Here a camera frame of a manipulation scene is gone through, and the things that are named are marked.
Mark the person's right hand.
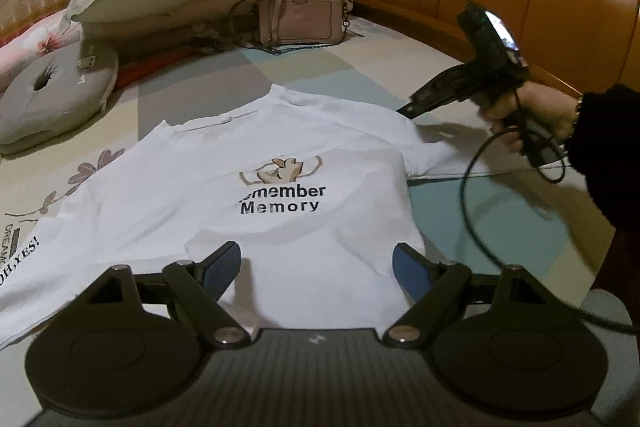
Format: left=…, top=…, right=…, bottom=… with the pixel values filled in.
left=477, top=82, right=582, bottom=154

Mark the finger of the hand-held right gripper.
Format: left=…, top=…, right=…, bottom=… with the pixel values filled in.
left=396, top=63, right=473, bottom=122

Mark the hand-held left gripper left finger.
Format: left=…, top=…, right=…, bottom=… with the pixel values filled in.
left=70, top=241, right=253, bottom=350

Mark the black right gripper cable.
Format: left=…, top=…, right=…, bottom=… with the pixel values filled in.
left=460, top=92, right=640, bottom=333

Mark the white printed t-shirt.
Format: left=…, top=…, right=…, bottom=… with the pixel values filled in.
left=0, top=85, right=468, bottom=353

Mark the white pillow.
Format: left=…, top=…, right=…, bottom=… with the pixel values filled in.
left=80, top=7, right=261, bottom=52

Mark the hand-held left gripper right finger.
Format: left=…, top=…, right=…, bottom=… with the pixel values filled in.
left=382, top=243, right=576, bottom=350

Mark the dark patterned scrunchie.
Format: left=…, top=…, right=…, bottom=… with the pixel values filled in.
left=190, top=36, right=223, bottom=56

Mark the pink handbag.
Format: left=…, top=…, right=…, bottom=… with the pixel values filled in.
left=227, top=0, right=357, bottom=52

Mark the grey donut cushion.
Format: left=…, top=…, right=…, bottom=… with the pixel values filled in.
left=0, top=41, right=120, bottom=155

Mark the pink floral quilt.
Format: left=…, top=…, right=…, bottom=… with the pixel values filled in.
left=0, top=0, right=353, bottom=80

